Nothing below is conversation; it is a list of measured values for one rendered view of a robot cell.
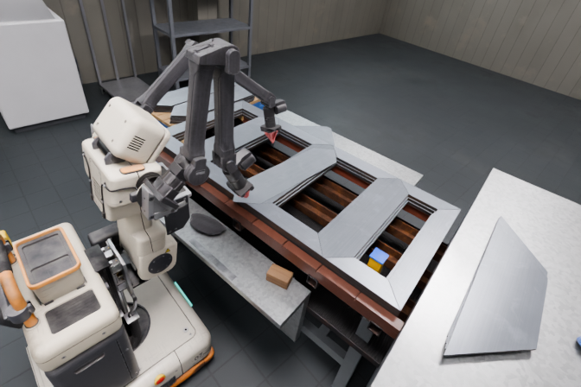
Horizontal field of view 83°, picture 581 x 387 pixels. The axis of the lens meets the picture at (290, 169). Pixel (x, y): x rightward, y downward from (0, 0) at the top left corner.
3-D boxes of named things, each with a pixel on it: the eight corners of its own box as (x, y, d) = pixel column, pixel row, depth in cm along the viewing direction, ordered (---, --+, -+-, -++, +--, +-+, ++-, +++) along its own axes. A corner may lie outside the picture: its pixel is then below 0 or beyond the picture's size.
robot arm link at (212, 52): (181, 33, 89) (200, 44, 84) (223, 37, 99) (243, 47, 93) (172, 173, 111) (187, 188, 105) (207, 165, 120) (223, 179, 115)
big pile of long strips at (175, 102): (229, 80, 280) (229, 73, 277) (264, 97, 262) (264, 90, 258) (143, 107, 228) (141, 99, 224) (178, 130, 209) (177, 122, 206)
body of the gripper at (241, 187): (239, 174, 135) (233, 163, 129) (254, 187, 129) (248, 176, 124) (226, 185, 133) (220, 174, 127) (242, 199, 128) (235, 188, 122)
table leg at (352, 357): (337, 377, 178) (369, 307, 137) (347, 385, 175) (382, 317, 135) (331, 386, 174) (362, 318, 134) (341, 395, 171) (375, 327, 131)
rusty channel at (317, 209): (200, 136, 228) (199, 130, 225) (432, 282, 152) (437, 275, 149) (190, 140, 222) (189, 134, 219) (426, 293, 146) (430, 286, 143)
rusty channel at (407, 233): (223, 126, 242) (223, 120, 239) (447, 255, 166) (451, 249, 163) (214, 130, 236) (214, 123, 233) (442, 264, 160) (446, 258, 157)
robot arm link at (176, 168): (163, 171, 106) (172, 180, 103) (185, 147, 107) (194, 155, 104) (181, 182, 114) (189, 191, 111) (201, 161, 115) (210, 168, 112)
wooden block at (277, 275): (265, 280, 142) (266, 272, 139) (271, 269, 147) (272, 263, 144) (286, 289, 139) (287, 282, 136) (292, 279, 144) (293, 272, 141)
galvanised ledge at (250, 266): (140, 162, 201) (139, 158, 200) (309, 295, 142) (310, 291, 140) (107, 176, 188) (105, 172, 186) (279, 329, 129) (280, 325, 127)
